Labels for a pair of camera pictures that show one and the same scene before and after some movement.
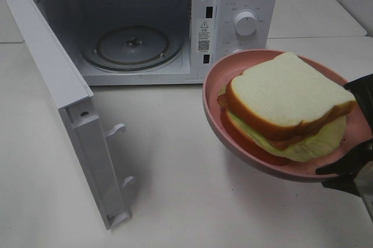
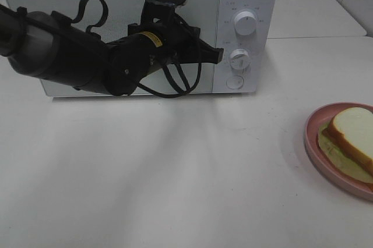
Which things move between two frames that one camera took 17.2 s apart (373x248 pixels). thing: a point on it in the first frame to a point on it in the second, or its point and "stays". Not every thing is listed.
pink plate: (358, 132) to (336, 180)
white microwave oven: (154, 27) stays
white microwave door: (91, 141) to (124, 4)
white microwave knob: (245, 23) stays
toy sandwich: (285, 110) to (347, 141)
